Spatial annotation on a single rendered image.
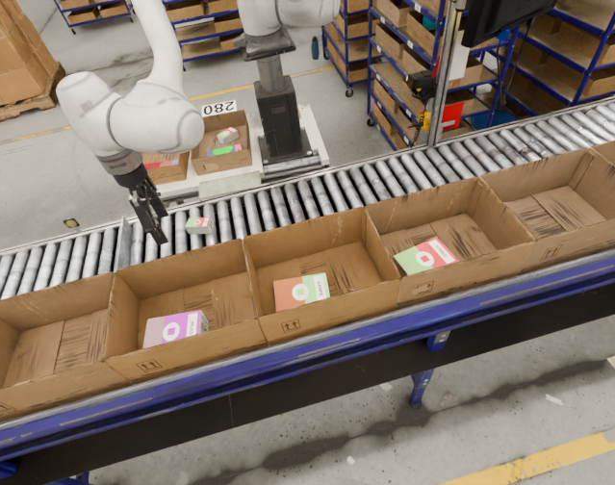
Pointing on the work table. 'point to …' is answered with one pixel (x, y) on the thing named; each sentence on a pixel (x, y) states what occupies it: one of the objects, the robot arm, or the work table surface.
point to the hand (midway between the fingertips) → (160, 223)
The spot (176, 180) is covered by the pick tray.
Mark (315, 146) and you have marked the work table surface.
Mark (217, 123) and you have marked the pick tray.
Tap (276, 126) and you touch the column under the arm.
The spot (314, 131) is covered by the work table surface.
